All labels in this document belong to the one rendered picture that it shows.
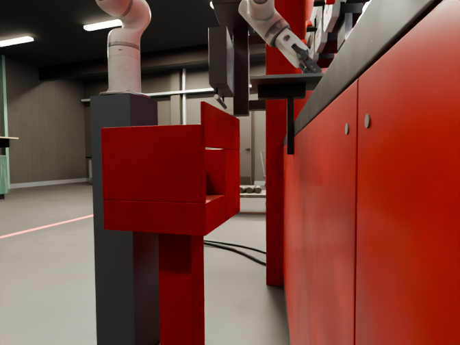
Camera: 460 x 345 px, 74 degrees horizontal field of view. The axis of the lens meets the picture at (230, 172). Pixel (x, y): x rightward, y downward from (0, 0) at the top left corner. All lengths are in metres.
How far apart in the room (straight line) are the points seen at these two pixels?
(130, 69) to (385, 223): 1.15
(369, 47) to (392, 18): 0.04
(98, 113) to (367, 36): 1.09
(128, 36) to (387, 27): 1.15
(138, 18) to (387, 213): 1.28
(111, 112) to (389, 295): 1.12
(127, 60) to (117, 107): 0.19
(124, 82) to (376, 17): 1.09
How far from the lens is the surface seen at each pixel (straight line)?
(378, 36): 0.24
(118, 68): 1.27
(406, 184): 0.18
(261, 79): 0.92
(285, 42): 1.00
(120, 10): 1.35
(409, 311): 0.19
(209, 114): 0.43
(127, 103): 1.18
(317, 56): 1.42
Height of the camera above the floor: 0.76
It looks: 3 degrees down
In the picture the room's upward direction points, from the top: straight up
